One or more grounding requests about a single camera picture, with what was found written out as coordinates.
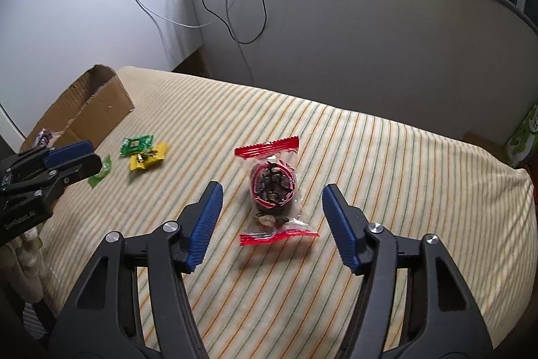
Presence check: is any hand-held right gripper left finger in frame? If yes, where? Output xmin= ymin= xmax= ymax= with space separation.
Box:
xmin=59 ymin=181 xmax=224 ymax=359

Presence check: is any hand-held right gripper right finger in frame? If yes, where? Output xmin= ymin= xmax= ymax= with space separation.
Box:
xmin=321 ymin=183 xmax=494 ymax=359

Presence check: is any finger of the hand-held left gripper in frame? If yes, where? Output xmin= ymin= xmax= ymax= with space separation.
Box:
xmin=0 ymin=154 xmax=104 ymax=203
xmin=0 ymin=140 xmax=95 ymax=181

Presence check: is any brown cardboard box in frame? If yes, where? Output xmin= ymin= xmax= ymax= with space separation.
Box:
xmin=19 ymin=65 xmax=136 ymax=154

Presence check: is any red clear snack packet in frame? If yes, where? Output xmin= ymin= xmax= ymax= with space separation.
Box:
xmin=234 ymin=135 xmax=319 ymax=247

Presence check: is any small green candy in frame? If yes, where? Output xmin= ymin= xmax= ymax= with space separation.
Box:
xmin=87 ymin=155 xmax=113 ymax=188

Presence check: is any beige fuzzy cloth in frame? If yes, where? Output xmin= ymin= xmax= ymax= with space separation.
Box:
xmin=6 ymin=230 xmax=53 ymax=301

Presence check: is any green square candy packet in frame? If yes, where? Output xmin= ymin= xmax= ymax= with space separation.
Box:
xmin=120 ymin=135 xmax=155 ymax=156

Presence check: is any yellow candy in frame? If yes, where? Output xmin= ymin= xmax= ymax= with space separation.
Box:
xmin=129 ymin=142 xmax=170 ymax=172

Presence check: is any striped blanket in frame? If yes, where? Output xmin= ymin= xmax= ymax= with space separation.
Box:
xmin=25 ymin=67 xmax=536 ymax=359

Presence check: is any green printed box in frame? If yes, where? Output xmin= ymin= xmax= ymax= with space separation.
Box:
xmin=506 ymin=103 xmax=538 ymax=169

